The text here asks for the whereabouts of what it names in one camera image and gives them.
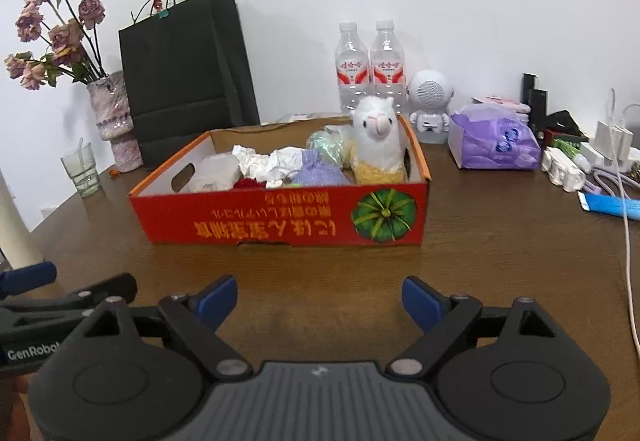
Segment black device pile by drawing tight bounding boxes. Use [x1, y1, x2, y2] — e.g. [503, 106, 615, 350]
[522, 74, 549, 132]

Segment pink patterned tin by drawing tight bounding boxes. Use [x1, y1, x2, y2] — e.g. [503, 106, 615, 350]
[472, 95, 531, 114]

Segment clear glass cup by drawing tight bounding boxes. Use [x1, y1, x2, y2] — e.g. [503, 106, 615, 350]
[61, 138, 104, 198]

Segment orange cardboard box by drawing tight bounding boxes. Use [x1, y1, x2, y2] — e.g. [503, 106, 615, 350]
[128, 114, 432, 249]

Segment green tube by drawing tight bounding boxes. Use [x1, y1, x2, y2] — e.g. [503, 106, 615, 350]
[557, 138, 594, 173]

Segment white and yellow alpaca plush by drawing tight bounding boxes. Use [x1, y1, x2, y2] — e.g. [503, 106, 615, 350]
[348, 96, 407, 185]

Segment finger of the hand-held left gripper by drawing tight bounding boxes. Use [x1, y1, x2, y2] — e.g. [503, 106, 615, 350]
[0, 261, 57, 299]
[0, 272, 138, 327]

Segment white robot speaker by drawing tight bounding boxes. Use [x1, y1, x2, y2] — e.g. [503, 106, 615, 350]
[406, 70, 456, 144]

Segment purple knitted item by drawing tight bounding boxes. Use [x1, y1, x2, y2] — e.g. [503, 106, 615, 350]
[291, 150, 351, 187]

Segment white cable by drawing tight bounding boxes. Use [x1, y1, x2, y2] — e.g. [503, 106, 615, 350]
[607, 88, 640, 353]

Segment white adapter block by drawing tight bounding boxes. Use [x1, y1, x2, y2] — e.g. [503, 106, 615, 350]
[594, 121, 635, 162]

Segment blue and white tube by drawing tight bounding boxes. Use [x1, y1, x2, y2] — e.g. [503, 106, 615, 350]
[577, 191, 640, 222]

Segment white tissue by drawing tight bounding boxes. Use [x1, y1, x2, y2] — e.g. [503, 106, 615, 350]
[265, 146, 306, 189]
[232, 145, 273, 182]

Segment white charger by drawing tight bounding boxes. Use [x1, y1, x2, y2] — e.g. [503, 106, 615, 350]
[580, 142, 636, 173]

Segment green plastic bag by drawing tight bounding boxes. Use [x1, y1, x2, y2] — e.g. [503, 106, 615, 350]
[305, 126, 357, 169]

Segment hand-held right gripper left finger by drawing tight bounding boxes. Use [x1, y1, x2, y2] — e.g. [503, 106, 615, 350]
[70, 274, 253, 382]

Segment white power strip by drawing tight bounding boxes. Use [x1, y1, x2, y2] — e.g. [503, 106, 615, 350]
[541, 146, 586, 193]

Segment white cylinder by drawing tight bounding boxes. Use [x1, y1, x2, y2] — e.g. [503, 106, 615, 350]
[0, 168, 44, 268]

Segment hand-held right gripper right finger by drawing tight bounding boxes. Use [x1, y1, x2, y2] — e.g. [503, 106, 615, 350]
[385, 276, 566, 381]

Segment purple tissue pack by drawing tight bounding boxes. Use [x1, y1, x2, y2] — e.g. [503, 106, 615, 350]
[447, 104, 542, 170]

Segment dried pink flowers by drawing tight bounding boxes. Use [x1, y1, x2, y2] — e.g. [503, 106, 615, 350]
[4, 0, 108, 92]

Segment purple cable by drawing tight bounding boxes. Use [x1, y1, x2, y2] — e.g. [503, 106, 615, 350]
[582, 168, 619, 195]

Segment black paper bag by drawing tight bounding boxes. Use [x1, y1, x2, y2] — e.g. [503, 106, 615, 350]
[209, 0, 261, 127]
[119, 0, 261, 158]

